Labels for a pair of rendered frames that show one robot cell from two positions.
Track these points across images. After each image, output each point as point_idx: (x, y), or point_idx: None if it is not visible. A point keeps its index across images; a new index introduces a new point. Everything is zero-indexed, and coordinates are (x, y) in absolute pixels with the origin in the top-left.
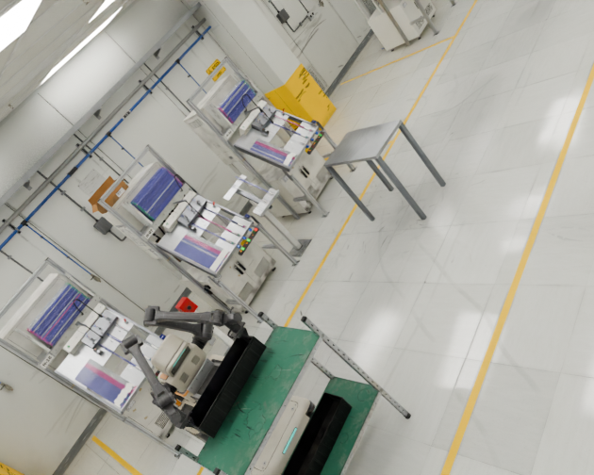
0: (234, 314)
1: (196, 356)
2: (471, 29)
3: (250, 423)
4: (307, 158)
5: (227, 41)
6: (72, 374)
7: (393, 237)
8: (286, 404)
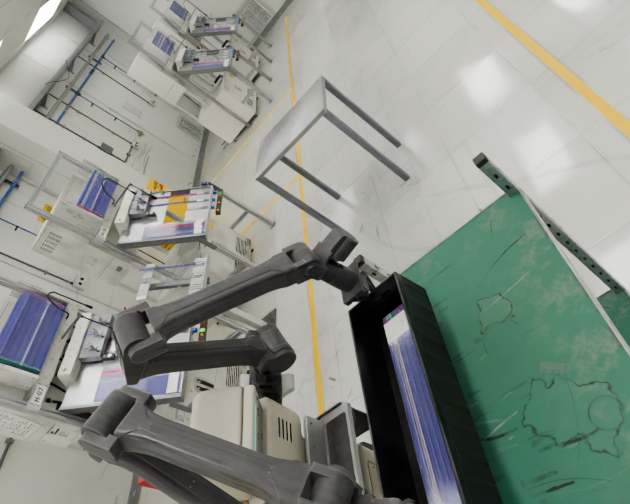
0: (337, 228)
1: (282, 422)
2: (305, 72)
3: (564, 430)
4: (216, 233)
5: (52, 181)
6: None
7: (386, 219)
8: (609, 319)
